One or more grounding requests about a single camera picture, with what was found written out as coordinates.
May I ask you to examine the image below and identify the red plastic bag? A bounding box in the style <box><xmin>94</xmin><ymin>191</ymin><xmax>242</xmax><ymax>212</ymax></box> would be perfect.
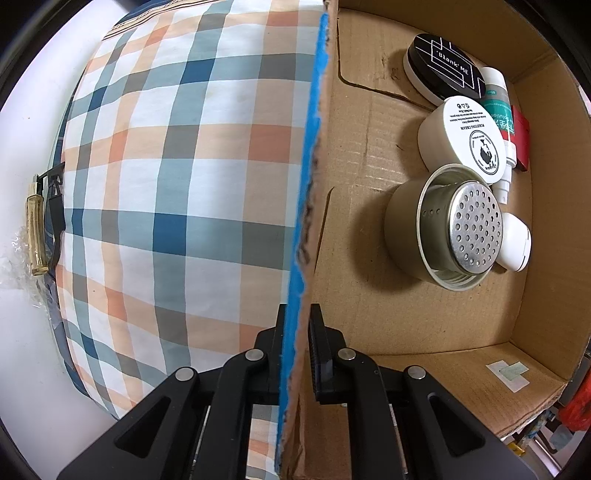
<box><xmin>556</xmin><ymin>388</ymin><xmax>591</xmax><ymax>430</ymax></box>

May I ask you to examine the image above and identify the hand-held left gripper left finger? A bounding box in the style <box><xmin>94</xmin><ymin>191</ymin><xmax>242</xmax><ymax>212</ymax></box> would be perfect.
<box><xmin>55</xmin><ymin>304</ymin><xmax>289</xmax><ymax>480</ymax></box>

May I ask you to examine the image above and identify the white earbud case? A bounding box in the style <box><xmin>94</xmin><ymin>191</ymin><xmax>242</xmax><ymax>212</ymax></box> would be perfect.
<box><xmin>494</xmin><ymin>211</ymin><xmax>532</xmax><ymax>273</ymax></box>

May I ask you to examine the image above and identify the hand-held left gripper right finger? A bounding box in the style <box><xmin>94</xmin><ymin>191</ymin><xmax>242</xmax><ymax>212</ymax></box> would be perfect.
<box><xmin>308</xmin><ymin>304</ymin><xmax>520</xmax><ymax>480</ymax></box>

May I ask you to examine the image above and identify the white bottle teal red label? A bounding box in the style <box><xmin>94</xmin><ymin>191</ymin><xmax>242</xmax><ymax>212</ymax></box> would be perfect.
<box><xmin>480</xmin><ymin>68</ymin><xmax>518</xmax><ymax>205</ymax></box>

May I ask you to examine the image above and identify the white round cream jar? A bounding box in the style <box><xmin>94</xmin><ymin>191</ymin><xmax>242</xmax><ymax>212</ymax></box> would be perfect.
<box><xmin>418</xmin><ymin>96</ymin><xmax>509</xmax><ymax>185</ymax></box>

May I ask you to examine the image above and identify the clear bubble wrap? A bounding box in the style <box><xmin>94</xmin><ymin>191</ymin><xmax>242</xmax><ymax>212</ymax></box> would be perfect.
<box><xmin>0</xmin><ymin>226</ymin><xmax>61</xmax><ymax>324</ymax></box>

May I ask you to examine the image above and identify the small red box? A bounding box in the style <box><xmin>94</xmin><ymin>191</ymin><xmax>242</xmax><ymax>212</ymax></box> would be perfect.
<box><xmin>510</xmin><ymin>105</ymin><xmax>531</xmax><ymax>172</ymax></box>

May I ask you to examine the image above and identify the metal strainer cup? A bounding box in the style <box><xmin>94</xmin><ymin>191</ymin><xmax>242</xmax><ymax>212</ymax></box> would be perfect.
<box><xmin>385</xmin><ymin>164</ymin><xmax>505</xmax><ymax>291</ymax></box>

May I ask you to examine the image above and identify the black round tin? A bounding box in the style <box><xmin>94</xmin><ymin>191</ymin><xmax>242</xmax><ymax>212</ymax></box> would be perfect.
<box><xmin>403</xmin><ymin>34</ymin><xmax>488</xmax><ymax>106</ymax></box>

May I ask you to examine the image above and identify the plaid blanket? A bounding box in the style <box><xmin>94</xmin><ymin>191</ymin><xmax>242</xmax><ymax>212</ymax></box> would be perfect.
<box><xmin>48</xmin><ymin>0</ymin><xmax>331</xmax><ymax>480</ymax></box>

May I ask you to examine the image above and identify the cardboard box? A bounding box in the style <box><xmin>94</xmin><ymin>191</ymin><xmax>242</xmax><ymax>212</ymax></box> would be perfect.
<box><xmin>274</xmin><ymin>0</ymin><xmax>591</xmax><ymax>480</ymax></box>

